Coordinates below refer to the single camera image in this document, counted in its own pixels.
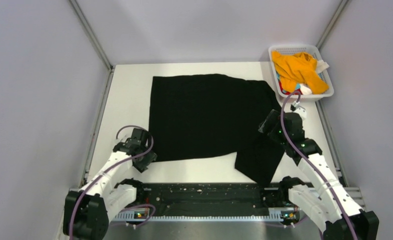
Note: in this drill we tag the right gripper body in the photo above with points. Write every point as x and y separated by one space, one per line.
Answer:
277 135

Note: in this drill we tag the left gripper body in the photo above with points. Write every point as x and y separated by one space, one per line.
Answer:
144 147

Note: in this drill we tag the black t shirt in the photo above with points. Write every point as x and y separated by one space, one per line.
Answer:
211 115

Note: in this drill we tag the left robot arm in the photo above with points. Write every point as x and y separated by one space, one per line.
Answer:
89 210

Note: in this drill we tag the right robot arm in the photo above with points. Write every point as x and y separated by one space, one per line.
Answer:
333 210

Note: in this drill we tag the red blue cloth in basket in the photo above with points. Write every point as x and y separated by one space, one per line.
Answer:
285 92

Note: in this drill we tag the orange t shirt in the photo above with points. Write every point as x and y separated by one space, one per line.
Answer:
299 68

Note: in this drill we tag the white cloth in basket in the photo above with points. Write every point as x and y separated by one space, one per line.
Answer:
321 66

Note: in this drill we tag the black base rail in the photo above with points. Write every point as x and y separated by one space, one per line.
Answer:
216 201

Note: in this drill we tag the white cable duct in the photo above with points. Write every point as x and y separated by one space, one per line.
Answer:
132 216

